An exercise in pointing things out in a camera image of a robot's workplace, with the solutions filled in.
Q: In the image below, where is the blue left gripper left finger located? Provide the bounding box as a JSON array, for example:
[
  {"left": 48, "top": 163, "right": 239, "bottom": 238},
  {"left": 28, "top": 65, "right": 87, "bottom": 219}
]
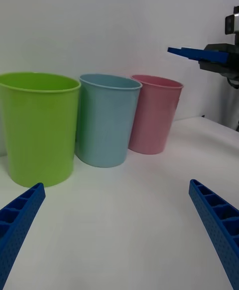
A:
[{"left": 0, "top": 182, "right": 46, "bottom": 290}]

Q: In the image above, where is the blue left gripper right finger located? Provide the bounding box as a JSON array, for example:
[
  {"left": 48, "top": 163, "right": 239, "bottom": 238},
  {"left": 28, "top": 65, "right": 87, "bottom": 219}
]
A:
[{"left": 188, "top": 179, "right": 239, "bottom": 290}]

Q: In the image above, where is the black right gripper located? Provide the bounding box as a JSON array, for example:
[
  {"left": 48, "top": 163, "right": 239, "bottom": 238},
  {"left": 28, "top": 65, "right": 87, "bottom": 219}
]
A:
[{"left": 167, "top": 43, "right": 239, "bottom": 78}]

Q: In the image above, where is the pink plastic waste bin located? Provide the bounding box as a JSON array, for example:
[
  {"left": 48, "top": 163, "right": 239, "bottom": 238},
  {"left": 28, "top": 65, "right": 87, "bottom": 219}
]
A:
[{"left": 128, "top": 74, "right": 185, "bottom": 156}]

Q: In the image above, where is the green plastic waste bin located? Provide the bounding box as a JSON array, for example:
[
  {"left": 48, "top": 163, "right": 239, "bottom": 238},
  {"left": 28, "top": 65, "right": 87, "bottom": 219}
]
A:
[{"left": 0, "top": 72, "right": 82, "bottom": 188}]

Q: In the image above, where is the pale blue plastic waste bin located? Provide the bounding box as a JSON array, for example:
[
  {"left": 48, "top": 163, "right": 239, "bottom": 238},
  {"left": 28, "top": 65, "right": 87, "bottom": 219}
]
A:
[{"left": 75, "top": 73, "right": 143, "bottom": 168}]

